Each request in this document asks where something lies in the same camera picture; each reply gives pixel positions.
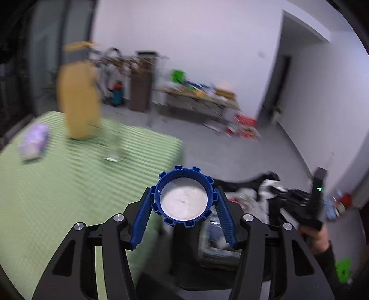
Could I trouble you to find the brown cabinet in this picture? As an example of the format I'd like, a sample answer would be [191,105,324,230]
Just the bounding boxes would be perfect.
[129,51,159,112]

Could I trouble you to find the cluttered low table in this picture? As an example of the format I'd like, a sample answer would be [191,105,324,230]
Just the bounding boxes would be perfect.
[146,71,240,127]

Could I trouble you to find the dark glass sliding door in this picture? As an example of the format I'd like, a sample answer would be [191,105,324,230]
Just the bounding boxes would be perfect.
[1,1,97,138]

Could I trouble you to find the purple tissue pack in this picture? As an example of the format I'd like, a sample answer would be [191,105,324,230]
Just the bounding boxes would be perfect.
[19,123,50,161]

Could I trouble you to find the blue bottle cap lid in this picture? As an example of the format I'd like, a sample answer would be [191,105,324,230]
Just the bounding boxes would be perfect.
[151,166,218,228]

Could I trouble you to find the person's right hand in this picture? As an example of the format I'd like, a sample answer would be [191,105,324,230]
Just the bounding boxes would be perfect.
[298,225,330,255]

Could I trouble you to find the clear drinking glass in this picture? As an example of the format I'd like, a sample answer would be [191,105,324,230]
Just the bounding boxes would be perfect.
[103,119,123,162]

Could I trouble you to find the green checkered tablecloth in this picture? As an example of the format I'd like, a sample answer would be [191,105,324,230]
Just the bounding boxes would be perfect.
[1,112,183,299]

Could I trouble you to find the black trash bag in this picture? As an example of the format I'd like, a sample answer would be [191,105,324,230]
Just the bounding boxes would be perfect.
[135,171,289,292]

